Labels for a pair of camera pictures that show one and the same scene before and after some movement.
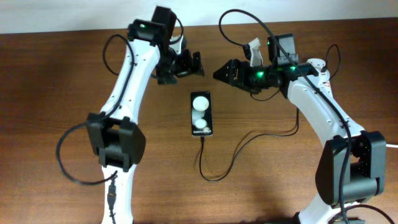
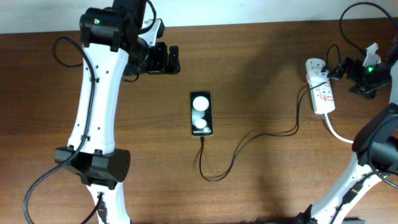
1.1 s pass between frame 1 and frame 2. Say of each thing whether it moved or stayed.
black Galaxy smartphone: stayed
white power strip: stayed
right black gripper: moved
